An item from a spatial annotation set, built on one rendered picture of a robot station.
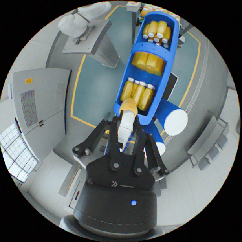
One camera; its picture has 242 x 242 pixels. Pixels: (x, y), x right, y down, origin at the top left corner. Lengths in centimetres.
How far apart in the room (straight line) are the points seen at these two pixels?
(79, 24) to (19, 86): 114
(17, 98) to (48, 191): 412
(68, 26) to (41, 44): 234
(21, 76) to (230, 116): 501
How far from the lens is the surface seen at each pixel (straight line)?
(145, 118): 45
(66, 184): 76
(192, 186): 364
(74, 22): 70
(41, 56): 300
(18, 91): 151
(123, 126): 81
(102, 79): 173
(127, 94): 56
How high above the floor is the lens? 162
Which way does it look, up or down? 62 degrees down
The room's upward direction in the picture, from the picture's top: 164 degrees counter-clockwise
